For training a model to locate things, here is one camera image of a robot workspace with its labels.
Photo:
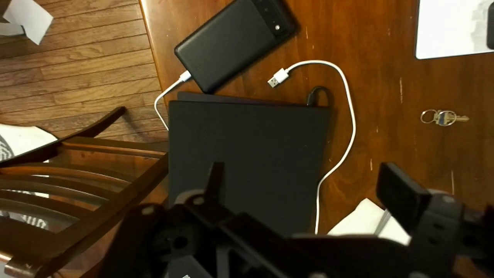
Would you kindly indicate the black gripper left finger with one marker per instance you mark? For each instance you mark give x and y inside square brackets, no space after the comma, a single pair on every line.
[215,183]

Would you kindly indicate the black smartphone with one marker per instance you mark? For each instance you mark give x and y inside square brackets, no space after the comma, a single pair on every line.
[233,44]

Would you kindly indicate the white folded paper scrap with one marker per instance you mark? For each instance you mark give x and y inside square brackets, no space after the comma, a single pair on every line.
[28,17]

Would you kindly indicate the black stapler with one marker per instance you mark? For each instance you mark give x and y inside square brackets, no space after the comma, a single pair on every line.
[489,24]

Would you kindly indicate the grey pen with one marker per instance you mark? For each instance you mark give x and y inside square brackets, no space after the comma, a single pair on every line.
[383,223]

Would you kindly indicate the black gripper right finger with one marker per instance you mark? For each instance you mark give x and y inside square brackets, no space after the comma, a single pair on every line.
[403,198]

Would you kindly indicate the black laptop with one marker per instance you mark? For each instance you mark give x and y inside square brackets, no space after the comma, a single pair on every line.
[247,155]

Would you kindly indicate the white printed paper sheet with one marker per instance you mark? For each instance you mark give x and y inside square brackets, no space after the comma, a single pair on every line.
[28,139]

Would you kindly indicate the dark wooden chair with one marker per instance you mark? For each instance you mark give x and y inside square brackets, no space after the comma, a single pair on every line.
[82,206]

